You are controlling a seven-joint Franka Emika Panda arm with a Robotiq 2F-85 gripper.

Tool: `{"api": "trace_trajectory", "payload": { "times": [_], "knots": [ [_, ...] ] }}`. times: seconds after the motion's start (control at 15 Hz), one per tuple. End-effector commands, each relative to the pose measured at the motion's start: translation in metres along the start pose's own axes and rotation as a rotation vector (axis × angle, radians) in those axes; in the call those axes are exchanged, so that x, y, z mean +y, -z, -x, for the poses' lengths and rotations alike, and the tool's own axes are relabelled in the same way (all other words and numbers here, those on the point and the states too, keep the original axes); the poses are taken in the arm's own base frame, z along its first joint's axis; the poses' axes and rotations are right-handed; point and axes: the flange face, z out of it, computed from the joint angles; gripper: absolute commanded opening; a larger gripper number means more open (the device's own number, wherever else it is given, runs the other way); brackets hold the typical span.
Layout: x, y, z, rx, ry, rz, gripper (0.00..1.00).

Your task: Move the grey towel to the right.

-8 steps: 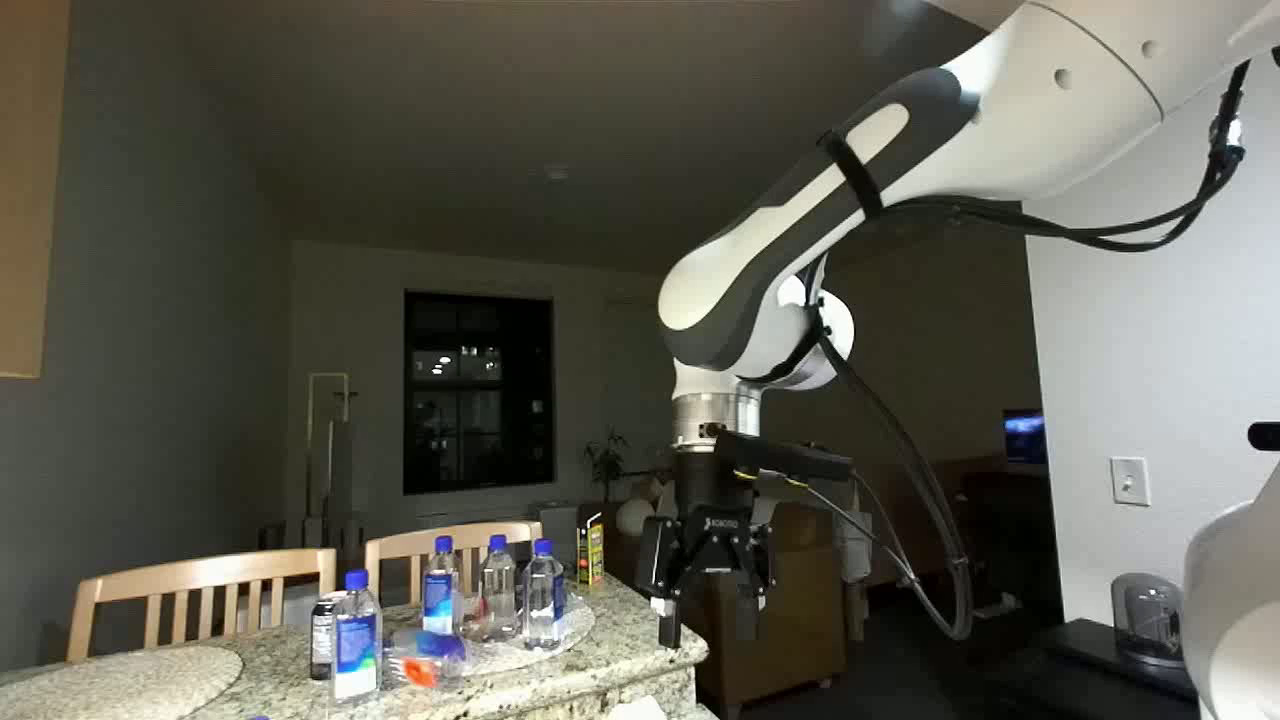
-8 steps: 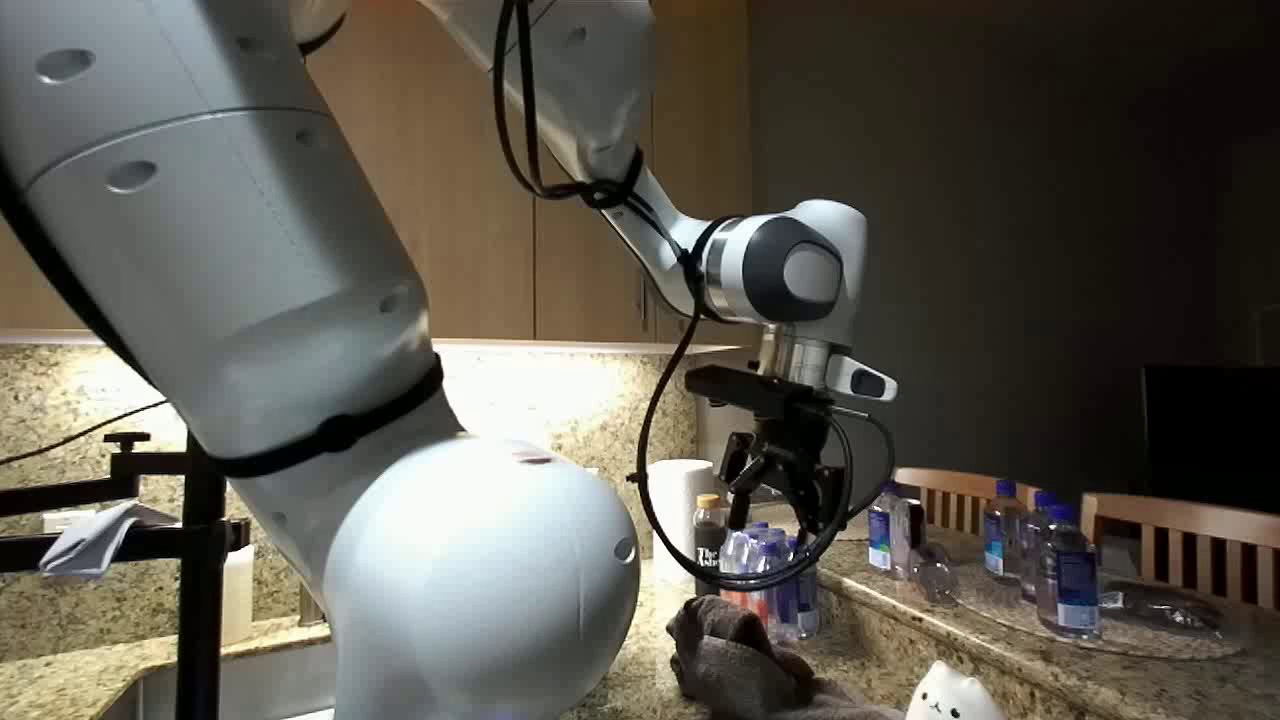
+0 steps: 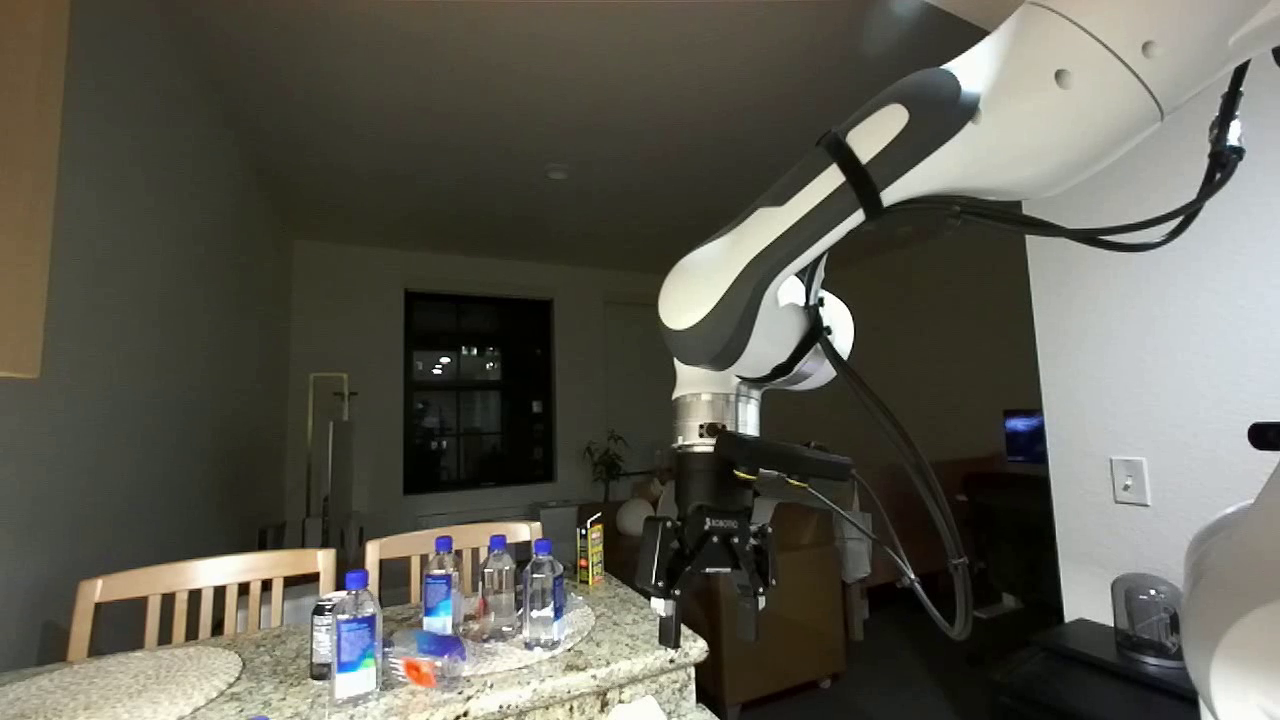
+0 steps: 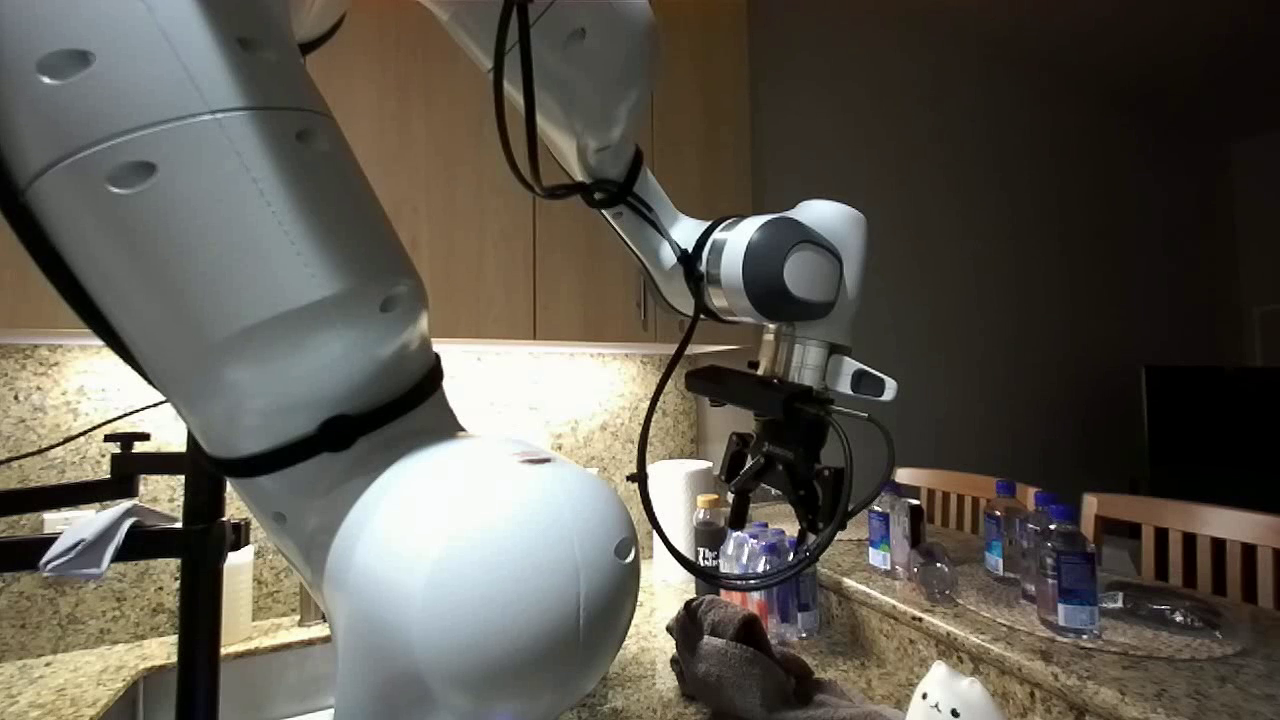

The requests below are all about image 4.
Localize thin black wall cable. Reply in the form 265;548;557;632
0;394;174;471

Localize light wooden chair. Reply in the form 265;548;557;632
889;465;1039;539
1077;488;1280;616

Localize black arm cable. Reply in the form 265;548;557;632
488;0;901;562

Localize white cat figurine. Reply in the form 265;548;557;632
905;658;1006;720

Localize round table placemat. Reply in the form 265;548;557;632
930;563;1260;664

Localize white crumpled paper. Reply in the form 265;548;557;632
34;495;181;582

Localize white paper towel roll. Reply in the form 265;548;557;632
648;455;719;593

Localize black arm strap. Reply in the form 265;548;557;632
197;357;448;479

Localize wooden wall cabinets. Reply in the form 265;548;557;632
0;0;755;343

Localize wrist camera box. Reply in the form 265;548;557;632
818;348;901;410

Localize black camera stand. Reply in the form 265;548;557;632
0;430;256;720

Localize dark sauce bottle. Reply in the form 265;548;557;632
689;494;733;596

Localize blue label water bottle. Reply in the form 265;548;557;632
1037;502;1102;640
981;475;1023;585
1016;488;1055;599
864;479;912;578

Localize clear plastic wrapper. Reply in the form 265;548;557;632
1101;582;1230;635

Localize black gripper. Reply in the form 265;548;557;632
683;363;858;539

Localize steel kitchen sink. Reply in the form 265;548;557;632
94;635;341;720

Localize black television screen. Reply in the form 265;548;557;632
1139;359;1280;521

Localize grey towel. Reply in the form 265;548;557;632
665;593;824;720

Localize wrapped water bottle pack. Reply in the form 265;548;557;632
717;517;827;644

